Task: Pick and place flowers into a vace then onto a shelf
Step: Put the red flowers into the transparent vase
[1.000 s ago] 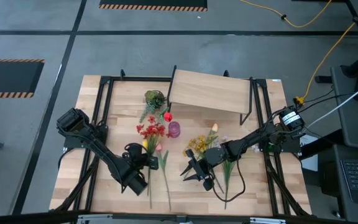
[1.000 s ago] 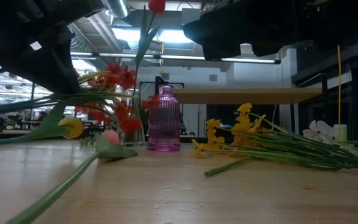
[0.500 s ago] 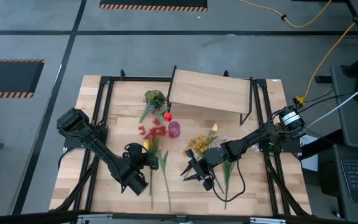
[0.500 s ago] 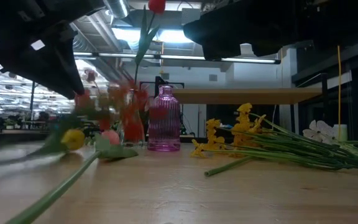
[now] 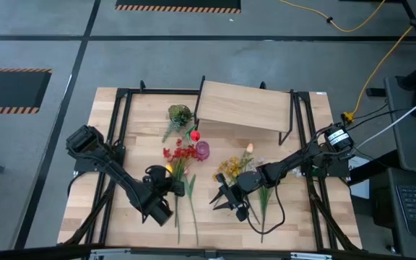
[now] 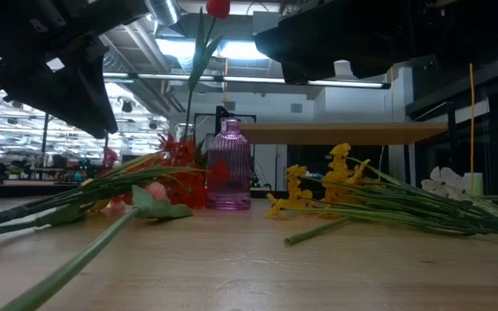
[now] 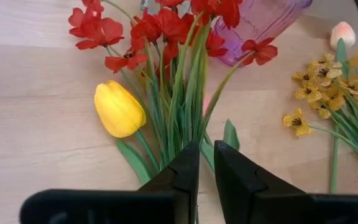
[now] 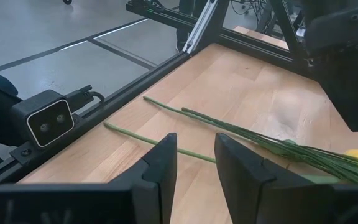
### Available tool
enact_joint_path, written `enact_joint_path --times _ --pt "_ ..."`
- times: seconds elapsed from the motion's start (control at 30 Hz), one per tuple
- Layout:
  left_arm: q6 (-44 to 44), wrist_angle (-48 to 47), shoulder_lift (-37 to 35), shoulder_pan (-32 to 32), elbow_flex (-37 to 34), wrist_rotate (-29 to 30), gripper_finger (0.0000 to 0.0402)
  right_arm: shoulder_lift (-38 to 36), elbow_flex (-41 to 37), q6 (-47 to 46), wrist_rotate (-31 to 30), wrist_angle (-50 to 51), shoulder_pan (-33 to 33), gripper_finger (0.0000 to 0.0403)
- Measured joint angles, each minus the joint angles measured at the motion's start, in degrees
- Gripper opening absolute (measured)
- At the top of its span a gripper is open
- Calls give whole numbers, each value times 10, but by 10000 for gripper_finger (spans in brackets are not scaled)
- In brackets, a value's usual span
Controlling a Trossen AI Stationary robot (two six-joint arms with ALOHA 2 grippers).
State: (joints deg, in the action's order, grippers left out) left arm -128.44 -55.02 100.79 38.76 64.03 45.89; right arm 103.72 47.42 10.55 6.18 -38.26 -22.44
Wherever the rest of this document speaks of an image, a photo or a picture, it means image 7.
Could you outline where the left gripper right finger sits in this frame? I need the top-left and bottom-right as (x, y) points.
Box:
(214, 140), (358, 224)

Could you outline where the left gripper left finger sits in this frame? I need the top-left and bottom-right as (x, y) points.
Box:
(19, 141), (200, 224)

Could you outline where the yellow artificial tulip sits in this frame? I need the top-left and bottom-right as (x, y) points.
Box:
(94, 80), (161, 185)

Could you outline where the yellow artificial flower bunch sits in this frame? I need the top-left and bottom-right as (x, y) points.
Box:
(282, 46), (358, 175)

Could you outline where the red artificial flower bunch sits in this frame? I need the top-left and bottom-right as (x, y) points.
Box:
(68, 0), (278, 175)

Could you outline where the pink ribbed glass vase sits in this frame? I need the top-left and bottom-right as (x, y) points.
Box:
(213, 0), (313, 67)

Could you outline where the peach white artificial tulip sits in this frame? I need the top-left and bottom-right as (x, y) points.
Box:
(329, 21), (356, 194)

